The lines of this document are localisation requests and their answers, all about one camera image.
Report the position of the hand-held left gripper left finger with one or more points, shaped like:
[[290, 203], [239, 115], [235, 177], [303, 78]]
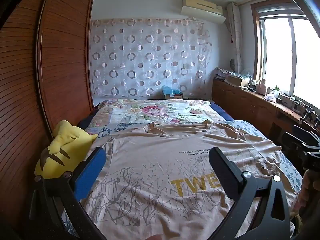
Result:
[[91, 172]]

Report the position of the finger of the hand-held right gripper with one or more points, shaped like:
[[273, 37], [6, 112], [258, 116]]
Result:
[[297, 141], [306, 132]]

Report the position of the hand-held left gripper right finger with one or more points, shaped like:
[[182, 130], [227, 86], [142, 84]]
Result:
[[225, 172]]

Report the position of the beige printed t-shirt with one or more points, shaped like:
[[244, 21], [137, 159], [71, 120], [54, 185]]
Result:
[[155, 170]]

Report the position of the person's right hand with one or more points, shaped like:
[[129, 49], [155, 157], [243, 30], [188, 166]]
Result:
[[303, 190]]

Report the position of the yellow plush toy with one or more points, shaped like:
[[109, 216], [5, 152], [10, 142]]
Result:
[[65, 145]]

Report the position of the blue floral bed sheet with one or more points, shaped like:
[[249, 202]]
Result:
[[250, 127]]

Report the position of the white pink cloth cap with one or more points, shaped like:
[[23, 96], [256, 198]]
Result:
[[270, 98]]

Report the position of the green capped bottle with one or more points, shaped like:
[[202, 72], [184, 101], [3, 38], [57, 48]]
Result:
[[276, 92]]

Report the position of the navy bed sheet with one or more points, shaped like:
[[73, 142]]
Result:
[[221, 110]]

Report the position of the pink vase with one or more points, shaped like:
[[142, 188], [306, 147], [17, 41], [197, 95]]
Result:
[[261, 87]]

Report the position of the long wooden cabinet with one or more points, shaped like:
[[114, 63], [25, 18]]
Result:
[[240, 102]]

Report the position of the wooden framed window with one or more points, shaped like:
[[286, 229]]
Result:
[[277, 55]]

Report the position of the pink floral quilt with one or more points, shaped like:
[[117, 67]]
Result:
[[150, 112]]

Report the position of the flat cardboard box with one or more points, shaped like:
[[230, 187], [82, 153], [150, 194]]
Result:
[[237, 80]]

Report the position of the small cardboard box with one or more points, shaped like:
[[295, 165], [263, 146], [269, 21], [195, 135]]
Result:
[[175, 96]]

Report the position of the blue plastic bag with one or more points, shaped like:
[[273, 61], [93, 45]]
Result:
[[170, 90]]

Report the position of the hanging floral window curtain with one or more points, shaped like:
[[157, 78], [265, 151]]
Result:
[[236, 37]]

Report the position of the wooden slatted wardrobe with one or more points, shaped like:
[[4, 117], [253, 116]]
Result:
[[62, 55]]

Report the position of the sheer circle-patterned curtain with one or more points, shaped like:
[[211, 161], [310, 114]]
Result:
[[150, 55]]

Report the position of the wall air conditioner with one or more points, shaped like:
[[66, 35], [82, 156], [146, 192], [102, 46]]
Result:
[[202, 8]]

